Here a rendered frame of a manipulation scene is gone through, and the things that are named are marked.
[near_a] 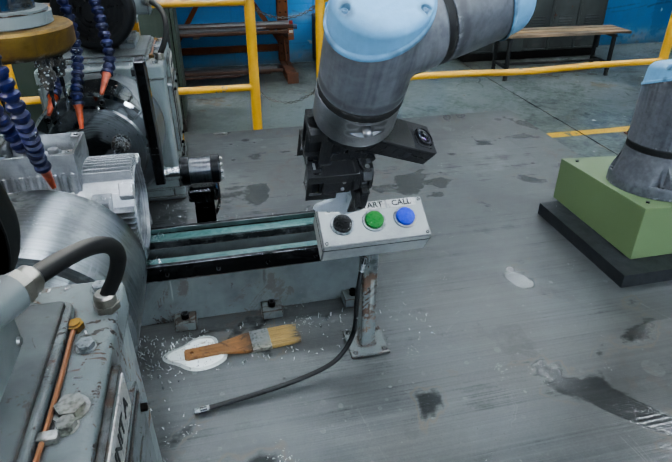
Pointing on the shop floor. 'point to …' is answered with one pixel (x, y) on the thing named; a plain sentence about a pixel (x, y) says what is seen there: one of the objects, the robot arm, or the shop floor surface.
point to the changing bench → (558, 36)
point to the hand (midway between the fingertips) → (346, 204)
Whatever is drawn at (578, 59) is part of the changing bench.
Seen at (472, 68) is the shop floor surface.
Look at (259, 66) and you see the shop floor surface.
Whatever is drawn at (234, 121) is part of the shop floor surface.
